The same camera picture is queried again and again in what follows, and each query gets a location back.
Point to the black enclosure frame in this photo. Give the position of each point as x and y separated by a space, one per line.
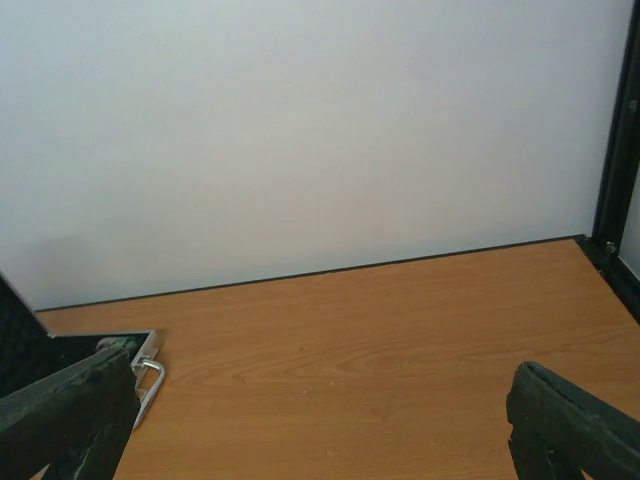
621 167

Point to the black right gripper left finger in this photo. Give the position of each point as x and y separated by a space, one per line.
73 424

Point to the aluminium poker case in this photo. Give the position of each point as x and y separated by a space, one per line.
29 352

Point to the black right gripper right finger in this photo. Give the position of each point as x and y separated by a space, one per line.
560 431

